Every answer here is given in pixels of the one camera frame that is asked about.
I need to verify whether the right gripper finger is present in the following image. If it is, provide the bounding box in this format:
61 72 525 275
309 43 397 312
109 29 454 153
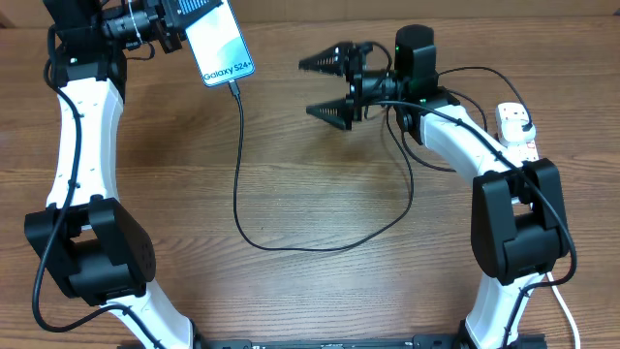
298 42 354 77
306 98 355 130

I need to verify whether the white power strip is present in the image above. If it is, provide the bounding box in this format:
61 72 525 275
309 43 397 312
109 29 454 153
495 102 540 162

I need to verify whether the Samsung Galaxy smartphone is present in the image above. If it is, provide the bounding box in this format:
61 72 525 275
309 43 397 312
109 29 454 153
185 0 255 87

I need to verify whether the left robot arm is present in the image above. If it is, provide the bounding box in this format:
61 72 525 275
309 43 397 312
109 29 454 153
24 0 217 348

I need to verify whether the white charger plug adapter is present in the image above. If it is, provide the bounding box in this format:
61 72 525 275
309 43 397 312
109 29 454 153
498 120 537 147

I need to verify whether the black charger cable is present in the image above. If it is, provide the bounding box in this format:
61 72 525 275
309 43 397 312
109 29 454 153
227 66 535 253

